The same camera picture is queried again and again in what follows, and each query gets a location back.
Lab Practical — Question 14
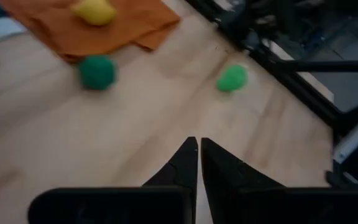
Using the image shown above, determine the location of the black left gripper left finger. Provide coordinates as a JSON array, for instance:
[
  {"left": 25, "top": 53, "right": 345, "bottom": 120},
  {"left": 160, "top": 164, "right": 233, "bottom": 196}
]
[{"left": 142, "top": 136, "right": 198, "bottom": 224}]

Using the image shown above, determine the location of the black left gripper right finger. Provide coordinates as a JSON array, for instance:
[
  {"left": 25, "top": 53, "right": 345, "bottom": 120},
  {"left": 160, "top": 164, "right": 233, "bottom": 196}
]
[{"left": 200, "top": 137, "right": 285, "bottom": 224}]

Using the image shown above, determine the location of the light green toy produce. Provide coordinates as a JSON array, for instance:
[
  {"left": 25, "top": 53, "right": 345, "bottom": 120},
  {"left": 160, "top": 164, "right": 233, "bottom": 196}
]
[{"left": 216, "top": 64, "right": 249, "bottom": 93}]

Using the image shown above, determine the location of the dark green toy vegetable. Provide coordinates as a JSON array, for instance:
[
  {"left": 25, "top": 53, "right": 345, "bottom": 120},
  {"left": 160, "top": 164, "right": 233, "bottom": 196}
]
[{"left": 78, "top": 55, "right": 117, "bottom": 91}]

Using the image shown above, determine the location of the yellow toy lemon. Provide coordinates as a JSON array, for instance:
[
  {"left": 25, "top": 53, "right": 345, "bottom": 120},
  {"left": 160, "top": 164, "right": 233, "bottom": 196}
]
[{"left": 70, "top": 0, "right": 117, "bottom": 26}]

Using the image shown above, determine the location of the orange cloth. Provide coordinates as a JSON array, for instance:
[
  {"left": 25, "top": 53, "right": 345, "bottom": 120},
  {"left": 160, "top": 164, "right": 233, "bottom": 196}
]
[{"left": 0, "top": 0, "right": 181, "bottom": 63}]

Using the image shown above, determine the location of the small white card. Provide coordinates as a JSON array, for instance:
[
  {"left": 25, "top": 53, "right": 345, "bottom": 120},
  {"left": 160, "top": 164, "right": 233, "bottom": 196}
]
[{"left": 0, "top": 17, "right": 27, "bottom": 43}]

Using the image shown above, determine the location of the white bracket piece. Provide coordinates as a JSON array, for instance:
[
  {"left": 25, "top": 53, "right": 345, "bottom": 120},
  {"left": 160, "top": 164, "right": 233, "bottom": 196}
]
[{"left": 333, "top": 116, "right": 358, "bottom": 164}]

